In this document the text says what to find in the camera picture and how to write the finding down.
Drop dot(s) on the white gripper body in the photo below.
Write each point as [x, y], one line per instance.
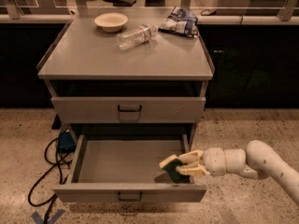
[213, 161]

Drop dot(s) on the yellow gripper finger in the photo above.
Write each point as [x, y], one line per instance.
[197, 170]
[192, 157]

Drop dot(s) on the green yellow sponge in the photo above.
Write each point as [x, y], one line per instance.
[170, 165]

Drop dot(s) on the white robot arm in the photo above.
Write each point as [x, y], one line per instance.
[257, 161]

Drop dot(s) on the closed upper grey drawer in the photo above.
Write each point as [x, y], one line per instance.
[129, 109]

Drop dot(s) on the open grey middle drawer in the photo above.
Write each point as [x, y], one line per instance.
[111, 169]

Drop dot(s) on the grey metal drawer cabinet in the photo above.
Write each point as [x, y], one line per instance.
[88, 63]

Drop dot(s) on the blue power box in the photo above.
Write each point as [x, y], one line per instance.
[65, 142]

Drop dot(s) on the clear plastic water bottle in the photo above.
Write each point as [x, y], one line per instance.
[135, 37]

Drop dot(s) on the blue white snack bag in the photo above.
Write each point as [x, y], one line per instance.
[180, 21]

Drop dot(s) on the white paper bowl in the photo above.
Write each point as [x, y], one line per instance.
[111, 22]

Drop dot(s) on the black office chair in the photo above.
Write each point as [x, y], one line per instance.
[121, 3]

